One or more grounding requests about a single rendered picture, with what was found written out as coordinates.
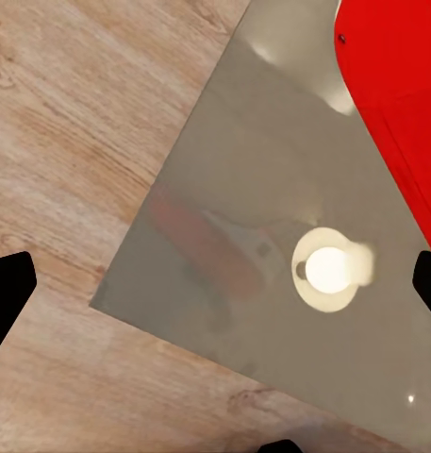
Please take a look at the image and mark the radio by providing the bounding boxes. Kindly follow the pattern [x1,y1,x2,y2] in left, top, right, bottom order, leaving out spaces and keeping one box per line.
[334,0,431,247]

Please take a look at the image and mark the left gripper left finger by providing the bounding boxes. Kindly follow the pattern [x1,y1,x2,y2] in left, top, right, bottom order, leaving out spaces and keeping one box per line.
[0,252,37,345]

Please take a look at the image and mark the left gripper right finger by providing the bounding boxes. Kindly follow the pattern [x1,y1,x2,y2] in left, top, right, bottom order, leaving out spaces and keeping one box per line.
[413,250,431,310]

